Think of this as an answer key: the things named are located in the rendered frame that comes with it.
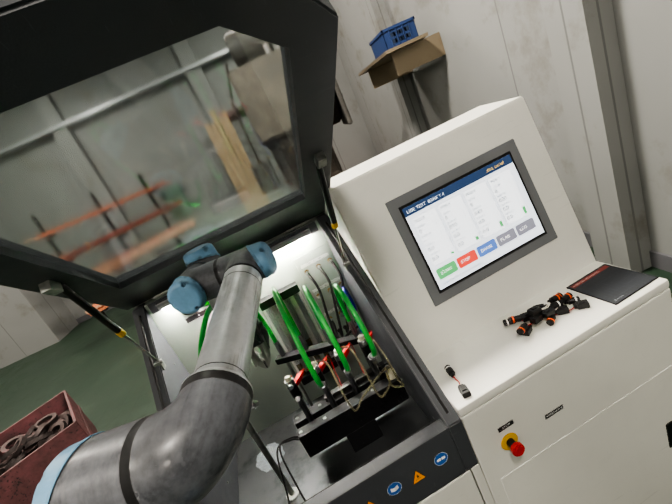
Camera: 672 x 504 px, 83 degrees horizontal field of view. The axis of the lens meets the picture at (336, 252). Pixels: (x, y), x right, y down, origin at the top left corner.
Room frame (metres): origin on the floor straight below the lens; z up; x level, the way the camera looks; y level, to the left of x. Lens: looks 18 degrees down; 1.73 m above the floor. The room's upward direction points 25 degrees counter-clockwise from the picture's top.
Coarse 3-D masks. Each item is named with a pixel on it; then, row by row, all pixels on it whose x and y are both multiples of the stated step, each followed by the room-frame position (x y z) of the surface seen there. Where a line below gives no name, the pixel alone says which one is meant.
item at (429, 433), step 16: (416, 432) 0.76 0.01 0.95; (432, 432) 0.74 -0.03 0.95; (448, 432) 0.74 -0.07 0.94; (400, 448) 0.74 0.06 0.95; (416, 448) 0.72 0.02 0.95; (432, 448) 0.73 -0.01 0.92; (448, 448) 0.73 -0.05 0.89; (368, 464) 0.74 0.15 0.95; (384, 464) 0.72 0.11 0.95; (400, 464) 0.71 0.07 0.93; (416, 464) 0.72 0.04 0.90; (432, 464) 0.72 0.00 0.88; (448, 464) 0.73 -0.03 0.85; (352, 480) 0.71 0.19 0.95; (368, 480) 0.70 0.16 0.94; (384, 480) 0.70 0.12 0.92; (400, 480) 0.71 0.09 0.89; (432, 480) 0.72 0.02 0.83; (448, 480) 0.73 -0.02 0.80; (320, 496) 0.71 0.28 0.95; (336, 496) 0.69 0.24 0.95; (352, 496) 0.69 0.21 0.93; (368, 496) 0.70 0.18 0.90; (384, 496) 0.70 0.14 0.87; (400, 496) 0.71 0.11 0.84; (416, 496) 0.71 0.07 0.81
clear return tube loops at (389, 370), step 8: (376, 344) 0.94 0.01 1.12; (352, 352) 0.95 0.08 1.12; (320, 360) 0.96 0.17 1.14; (384, 368) 0.96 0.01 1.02; (392, 368) 0.87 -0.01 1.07; (368, 376) 0.87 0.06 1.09; (392, 376) 0.95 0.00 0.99; (392, 384) 0.91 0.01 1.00; (376, 392) 0.86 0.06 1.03; (384, 392) 0.88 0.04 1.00; (360, 400) 0.89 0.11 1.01; (352, 408) 0.85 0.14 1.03
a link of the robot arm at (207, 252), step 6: (198, 246) 0.89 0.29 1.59; (204, 246) 0.86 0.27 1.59; (210, 246) 0.87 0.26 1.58; (192, 252) 0.85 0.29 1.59; (198, 252) 0.84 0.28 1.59; (204, 252) 0.85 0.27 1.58; (210, 252) 0.86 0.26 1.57; (216, 252) 0.87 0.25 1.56; (186, 258) 0.85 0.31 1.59; (192, 258) 0.84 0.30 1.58; (198, 258) 0.84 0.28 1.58; (204, 258) 0.84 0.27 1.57; (210, 258) 0.85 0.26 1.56; (216, 258) 0.86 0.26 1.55; (186, 264) 0.85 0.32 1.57
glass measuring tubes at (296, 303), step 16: (288, 288) 1.20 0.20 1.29; (272, 304) 1.19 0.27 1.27; (288, 304) 1.20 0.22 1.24; (304, 304) 1.23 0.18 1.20; (272, 320) 1.19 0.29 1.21; (304, 320) 1.23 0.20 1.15; (288, 336) 1.22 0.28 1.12; (304, 336) 1.20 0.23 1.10; (320, 336) 1.23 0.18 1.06; (304, 384) 1.18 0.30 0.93
